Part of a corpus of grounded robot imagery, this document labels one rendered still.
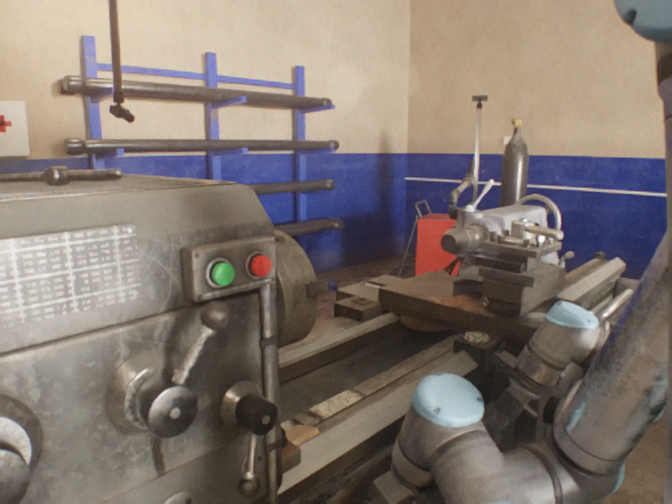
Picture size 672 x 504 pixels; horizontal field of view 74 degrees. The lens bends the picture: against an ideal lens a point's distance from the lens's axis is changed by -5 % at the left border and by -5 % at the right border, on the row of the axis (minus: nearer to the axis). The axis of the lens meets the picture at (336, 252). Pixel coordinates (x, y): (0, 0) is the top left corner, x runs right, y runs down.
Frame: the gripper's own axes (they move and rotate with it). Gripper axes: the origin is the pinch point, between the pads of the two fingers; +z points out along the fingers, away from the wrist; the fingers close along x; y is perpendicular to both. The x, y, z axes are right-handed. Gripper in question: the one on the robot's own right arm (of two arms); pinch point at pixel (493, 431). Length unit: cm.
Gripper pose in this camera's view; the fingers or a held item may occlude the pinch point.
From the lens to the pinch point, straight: 117.5
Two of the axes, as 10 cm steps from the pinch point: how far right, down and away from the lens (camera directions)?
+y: 7.1, 5.2, -4.9
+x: 6.0, -0.6, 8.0
